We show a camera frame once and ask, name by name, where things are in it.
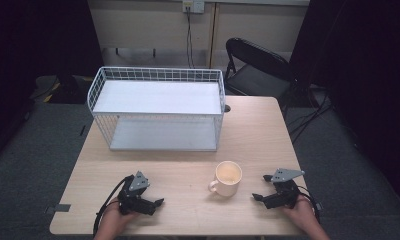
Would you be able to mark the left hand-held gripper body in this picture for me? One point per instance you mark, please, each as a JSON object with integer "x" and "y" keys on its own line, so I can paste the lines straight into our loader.
{"x": 136, "y": 200}

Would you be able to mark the cream ceramic cup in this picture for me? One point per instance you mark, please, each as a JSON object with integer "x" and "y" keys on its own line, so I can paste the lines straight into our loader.
{"x": 226, "y": 180}

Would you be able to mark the person's left hand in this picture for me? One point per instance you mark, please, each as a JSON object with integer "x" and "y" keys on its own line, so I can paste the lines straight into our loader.
{"x": 114, "y": 217}

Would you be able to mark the black folding chair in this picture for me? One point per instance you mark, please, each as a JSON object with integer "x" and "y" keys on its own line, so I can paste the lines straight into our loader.
{"x": 254, "y": 73}

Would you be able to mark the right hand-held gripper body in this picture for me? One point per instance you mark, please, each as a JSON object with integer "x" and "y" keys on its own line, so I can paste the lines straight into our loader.
{"x": 282, "y": 196}

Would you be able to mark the dark stand base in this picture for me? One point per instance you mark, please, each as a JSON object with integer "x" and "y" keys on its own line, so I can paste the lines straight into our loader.
{"x": 66, "y": 88}

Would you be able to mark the grey tape strip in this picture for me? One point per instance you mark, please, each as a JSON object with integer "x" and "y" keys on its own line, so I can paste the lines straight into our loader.
{"x": 58, "y": 208}

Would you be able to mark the black curtain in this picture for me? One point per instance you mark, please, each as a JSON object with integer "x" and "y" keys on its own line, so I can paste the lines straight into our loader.
{"x": 364, "y": 83}
{"x": 38, "y": 50}

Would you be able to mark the person's right hand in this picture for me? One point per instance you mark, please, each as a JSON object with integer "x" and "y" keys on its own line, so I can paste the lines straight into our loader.
{"x": 301, "y": 213}

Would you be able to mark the white wall socket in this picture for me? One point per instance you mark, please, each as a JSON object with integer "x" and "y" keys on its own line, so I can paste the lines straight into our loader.
{"x": 193, "y": 6}

